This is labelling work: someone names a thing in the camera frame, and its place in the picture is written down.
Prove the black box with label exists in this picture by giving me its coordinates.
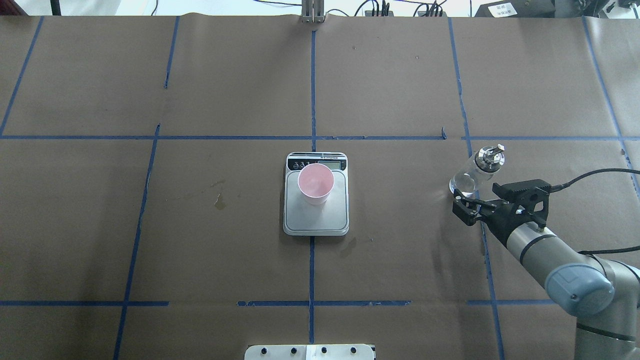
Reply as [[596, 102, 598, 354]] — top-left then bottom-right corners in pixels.
[[473, 0, 582, 19]]

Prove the silver digital kitchen scale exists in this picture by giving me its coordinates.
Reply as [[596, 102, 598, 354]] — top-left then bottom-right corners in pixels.
[[282, 152, 350, 237]]

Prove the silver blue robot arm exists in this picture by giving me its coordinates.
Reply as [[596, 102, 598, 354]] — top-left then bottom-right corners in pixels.
[[452, 187, 639, 360]]

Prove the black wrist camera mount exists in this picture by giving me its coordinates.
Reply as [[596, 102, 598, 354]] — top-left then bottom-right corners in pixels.
[[492, 178, 554, 229]]

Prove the brown paper table cover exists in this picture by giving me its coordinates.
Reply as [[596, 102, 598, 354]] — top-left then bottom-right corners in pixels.
[[1, 13, 639, 360]]

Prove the pink paper cup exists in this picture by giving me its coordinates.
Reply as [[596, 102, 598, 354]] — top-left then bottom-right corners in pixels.
[[297, 162, 335, 205]]

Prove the aluminium frame post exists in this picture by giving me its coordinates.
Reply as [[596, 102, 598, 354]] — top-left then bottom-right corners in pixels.
[[301, 0, 326, 24]]

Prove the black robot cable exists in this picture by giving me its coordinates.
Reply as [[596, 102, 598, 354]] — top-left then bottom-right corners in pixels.
[[547, 168, 640, 256]]

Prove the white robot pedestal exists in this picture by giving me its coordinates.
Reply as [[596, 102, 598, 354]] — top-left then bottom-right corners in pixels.
[[244, 343, 377, 360]]

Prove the clear glass sauce bottle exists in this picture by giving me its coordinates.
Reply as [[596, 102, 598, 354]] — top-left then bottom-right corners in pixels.
[[449, 143, 506, 198]]

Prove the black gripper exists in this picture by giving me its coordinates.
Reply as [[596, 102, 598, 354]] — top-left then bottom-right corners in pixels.
[[452, 189, 533, 246]]

